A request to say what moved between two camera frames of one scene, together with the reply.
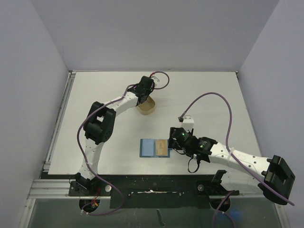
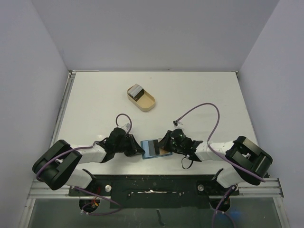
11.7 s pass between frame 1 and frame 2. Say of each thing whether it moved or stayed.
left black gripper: moved
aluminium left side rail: stayed
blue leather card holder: stayed
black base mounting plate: stayed
